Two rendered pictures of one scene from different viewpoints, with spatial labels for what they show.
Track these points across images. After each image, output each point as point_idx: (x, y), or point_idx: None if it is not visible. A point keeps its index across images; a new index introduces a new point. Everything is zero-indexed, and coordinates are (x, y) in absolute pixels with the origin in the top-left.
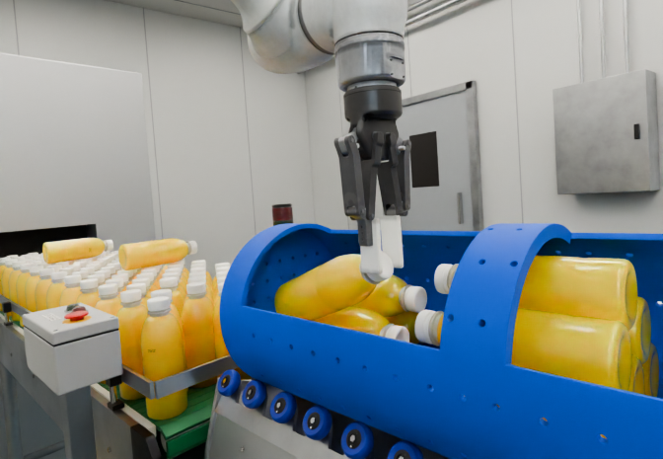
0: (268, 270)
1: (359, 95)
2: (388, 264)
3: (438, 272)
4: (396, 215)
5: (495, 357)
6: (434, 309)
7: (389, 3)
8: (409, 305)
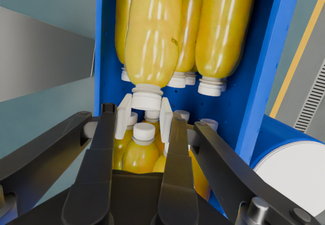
0: None
1: None
2: (153, 109)
3: (168, 146)
4: (168, 137)
5: None
6: (243, 81)
7: None
8: (198, 87)
